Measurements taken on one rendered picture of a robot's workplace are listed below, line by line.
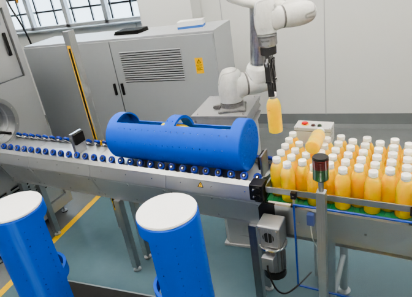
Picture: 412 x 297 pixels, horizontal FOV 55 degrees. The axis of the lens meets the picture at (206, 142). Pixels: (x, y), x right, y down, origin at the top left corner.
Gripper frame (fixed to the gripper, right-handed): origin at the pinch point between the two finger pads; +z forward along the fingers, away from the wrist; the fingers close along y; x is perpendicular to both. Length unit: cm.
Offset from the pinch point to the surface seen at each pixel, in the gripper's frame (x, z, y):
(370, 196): 44, 44, 23
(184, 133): -48, 21, 6
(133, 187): -93, 59, 1
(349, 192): 35, 44, 20
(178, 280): -34, 67, 64
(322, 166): 27, 20, 42
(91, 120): -153, 31, -46
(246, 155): -16.2, 34.3, 3.5
